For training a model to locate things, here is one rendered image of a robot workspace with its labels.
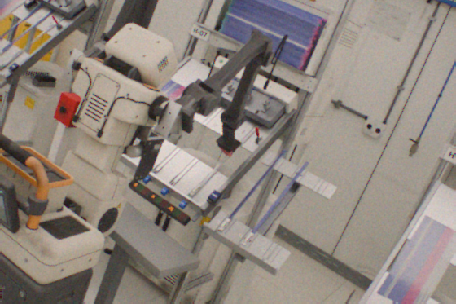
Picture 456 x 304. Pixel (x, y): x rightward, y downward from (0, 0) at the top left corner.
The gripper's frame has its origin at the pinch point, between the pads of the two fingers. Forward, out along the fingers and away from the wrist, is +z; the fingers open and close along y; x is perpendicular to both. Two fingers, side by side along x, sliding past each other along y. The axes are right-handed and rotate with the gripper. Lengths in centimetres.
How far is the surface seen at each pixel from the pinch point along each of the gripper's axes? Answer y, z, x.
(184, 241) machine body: 9, 49, 27
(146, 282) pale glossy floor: 23, 81, 46
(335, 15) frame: -12, -46, -66
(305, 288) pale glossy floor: -35, 147, -36
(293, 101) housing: -8.2, -8.2, -40.3
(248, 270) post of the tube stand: -37, 19, 34
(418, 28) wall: -16, 33, -196
